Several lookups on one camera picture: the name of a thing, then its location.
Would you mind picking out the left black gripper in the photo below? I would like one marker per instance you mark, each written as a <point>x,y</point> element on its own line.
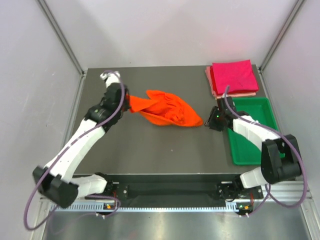
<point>127,107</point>

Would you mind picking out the magenta folded t shirt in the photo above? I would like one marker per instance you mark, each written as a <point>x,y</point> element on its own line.
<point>239,76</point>

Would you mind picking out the red folded t shirt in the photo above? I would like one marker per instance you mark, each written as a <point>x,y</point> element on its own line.
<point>213,80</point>

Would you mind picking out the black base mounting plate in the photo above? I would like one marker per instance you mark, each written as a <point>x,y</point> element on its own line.
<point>175,190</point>

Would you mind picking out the pink folded t shirt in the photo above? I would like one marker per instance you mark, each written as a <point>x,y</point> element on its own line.
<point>234,95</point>

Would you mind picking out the green plastic tray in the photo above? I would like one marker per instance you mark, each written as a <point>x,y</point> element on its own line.
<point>246,141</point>

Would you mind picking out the orange t shirt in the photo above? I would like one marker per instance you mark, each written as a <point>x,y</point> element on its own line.
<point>165,109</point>

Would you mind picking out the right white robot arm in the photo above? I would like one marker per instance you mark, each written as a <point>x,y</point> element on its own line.
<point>279,154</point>

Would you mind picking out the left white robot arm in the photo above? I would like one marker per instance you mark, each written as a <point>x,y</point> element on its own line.
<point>55,181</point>

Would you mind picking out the grey slotted cable duct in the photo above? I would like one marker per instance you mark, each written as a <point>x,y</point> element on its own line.
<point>109,206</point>

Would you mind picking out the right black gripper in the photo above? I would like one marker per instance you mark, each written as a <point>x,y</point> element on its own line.
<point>210,122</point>

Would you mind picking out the left aluminium frame post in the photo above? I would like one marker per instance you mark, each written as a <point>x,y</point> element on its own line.
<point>60,35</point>

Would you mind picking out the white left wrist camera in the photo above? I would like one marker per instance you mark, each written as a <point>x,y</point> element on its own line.
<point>110,78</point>

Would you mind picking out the right aluminium frame post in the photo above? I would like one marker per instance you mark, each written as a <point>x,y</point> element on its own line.
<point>298,5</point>

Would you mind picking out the aluminium frame post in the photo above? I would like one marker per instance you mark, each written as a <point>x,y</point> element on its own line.
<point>60,35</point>
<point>298,5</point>

